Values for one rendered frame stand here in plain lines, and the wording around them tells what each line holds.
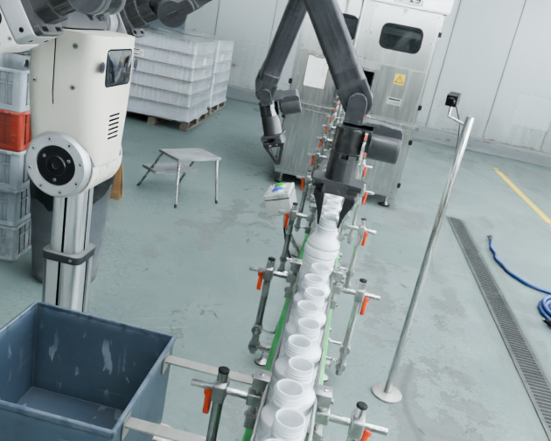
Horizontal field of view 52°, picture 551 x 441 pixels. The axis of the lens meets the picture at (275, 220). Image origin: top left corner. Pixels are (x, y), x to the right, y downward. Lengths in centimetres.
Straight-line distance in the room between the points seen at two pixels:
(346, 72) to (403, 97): 483
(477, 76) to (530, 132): 147
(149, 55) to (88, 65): 653
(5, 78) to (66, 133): 200
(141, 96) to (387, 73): 352
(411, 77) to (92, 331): 495
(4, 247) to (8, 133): 67
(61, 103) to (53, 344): 53
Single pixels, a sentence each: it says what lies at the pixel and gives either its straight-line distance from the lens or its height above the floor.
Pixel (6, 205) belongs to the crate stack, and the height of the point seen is 35.
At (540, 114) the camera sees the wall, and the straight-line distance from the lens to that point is 1190.
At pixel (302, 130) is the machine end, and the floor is 60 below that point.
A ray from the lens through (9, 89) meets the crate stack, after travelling 339.
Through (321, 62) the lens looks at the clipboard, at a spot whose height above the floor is 131.
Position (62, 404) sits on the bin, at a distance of 138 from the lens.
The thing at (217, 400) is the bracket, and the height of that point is 107.
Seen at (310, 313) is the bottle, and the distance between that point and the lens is 95.
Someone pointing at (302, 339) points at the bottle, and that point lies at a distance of 87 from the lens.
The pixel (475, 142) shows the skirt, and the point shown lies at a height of 17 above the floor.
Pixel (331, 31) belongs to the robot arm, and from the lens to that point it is 107.
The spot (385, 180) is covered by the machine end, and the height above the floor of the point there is 28.
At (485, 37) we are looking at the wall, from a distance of 1156.
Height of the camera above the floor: 160
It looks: 19 degrees down
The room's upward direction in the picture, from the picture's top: 11 degrees clockwise
